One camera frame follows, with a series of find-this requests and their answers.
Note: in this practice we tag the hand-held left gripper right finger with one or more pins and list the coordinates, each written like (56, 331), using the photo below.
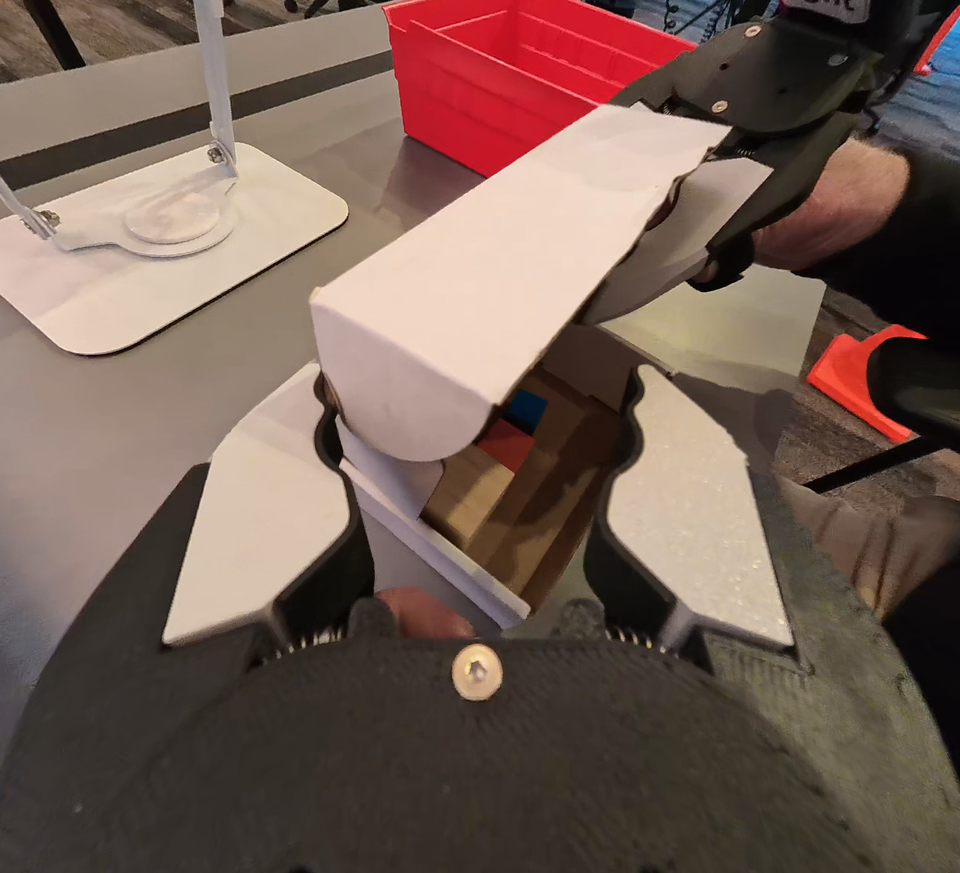
(690, 528)

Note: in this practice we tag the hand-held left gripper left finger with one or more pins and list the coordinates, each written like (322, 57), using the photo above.
(255, 528)

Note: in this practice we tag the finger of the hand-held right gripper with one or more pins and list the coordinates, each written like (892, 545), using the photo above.
(705, 213)

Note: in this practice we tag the white cardboard box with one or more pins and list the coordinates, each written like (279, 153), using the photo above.
(465, 288)

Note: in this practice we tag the person's right forearm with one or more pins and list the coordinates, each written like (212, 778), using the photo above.
(922, 250)

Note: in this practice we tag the person's right hand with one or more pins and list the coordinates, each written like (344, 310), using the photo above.
(840, 205)

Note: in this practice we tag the person's left hand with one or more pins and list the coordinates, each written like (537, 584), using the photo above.
(420, 614)

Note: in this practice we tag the person's leg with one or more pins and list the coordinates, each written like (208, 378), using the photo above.
(862, 535)

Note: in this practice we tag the blue cube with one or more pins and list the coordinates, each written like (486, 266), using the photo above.
(529, 412)

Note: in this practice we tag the red cube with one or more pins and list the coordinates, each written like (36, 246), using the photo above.
(506, 445)

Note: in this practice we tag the plain wooden cube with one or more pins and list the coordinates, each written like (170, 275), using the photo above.
(465, 490)

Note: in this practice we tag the orange-red plastic tray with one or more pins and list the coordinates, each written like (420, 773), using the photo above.
(847, 378)

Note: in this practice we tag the red plastic bin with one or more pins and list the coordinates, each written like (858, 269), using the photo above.
(480, 100)

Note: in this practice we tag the white desk stand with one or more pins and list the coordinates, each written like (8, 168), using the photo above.
(150, 273)

